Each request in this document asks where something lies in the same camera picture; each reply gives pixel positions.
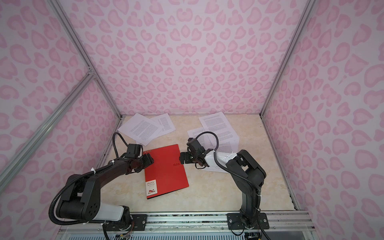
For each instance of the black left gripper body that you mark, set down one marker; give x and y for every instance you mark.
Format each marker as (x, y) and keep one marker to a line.
(139, 164)

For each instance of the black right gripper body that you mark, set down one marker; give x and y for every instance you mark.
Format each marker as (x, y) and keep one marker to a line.
(196, 156)

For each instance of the red folder black inside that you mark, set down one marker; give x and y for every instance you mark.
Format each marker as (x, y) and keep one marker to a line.
(166, 174)

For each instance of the printed paper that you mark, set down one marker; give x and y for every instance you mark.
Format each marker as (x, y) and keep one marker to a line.
(219, 125)
(165, 121)
(141, 129)
(225, 147)

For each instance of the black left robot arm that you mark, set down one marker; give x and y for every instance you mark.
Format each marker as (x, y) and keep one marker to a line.
(79, 201)

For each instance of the paper with diagram bottom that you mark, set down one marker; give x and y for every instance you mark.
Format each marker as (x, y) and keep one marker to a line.
(213, 167)

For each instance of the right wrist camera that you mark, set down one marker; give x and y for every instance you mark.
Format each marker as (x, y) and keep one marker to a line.
(193, 143)

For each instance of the left corner aluminium post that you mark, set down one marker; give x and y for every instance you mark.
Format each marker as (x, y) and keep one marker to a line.
(66, 24)

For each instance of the corner aluminium post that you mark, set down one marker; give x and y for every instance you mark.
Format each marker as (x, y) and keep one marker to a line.
(66, 24)
(297, 34)

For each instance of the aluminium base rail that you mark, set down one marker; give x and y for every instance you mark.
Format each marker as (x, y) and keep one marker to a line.
(276, 225)

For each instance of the diagonal aluminium frame bar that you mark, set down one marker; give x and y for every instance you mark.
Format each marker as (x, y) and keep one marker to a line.
(20, 159)

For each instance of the right corner aluminium post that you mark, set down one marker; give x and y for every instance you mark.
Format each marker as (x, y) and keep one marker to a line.
(297, 34)

